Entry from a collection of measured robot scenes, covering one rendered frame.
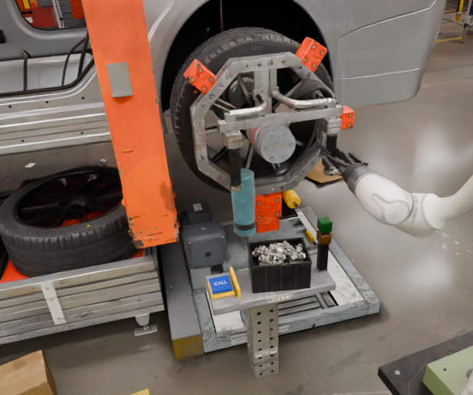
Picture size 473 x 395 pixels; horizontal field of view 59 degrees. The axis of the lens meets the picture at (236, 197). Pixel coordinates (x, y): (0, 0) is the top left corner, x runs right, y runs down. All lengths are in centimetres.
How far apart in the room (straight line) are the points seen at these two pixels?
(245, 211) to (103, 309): 73
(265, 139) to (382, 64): 91
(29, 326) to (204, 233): 79
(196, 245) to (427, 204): 96
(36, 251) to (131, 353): 58
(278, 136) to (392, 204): 50
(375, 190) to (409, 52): 117
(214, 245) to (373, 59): 113
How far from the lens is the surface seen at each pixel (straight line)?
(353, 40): 209
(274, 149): 148
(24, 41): 368
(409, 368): 152
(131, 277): 178
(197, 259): 185
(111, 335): 205
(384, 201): 117
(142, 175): 145
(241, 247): 203
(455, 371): 145
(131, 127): 138
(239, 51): 159
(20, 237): 191
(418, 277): 231
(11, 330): 199
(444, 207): 127
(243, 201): 156
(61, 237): 182
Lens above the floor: 145
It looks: 31 degrees down
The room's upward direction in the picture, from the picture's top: 4 degrees counter-clockwise
